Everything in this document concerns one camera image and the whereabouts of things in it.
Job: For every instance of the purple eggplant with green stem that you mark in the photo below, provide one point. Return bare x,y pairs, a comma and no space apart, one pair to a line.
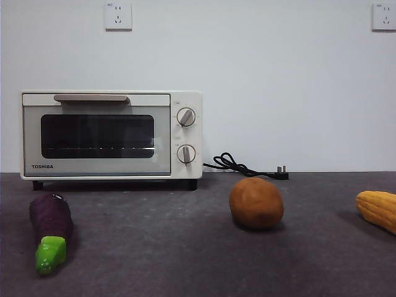
51,216

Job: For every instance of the round oven knob, upright grip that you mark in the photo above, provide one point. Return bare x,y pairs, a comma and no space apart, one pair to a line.
186,154

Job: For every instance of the white Toshiba toaster oven body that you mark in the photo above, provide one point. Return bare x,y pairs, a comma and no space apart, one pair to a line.
192,136

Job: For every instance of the round oven knob, slanted grip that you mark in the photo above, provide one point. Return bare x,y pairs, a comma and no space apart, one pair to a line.
186,117

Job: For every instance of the brown potato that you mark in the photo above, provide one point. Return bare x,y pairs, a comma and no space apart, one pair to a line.
255,204

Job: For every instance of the yellow corn cob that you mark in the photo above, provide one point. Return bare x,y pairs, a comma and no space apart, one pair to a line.
377,207

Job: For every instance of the white wall socket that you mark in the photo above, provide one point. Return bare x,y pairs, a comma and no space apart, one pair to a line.
118,17
384,17

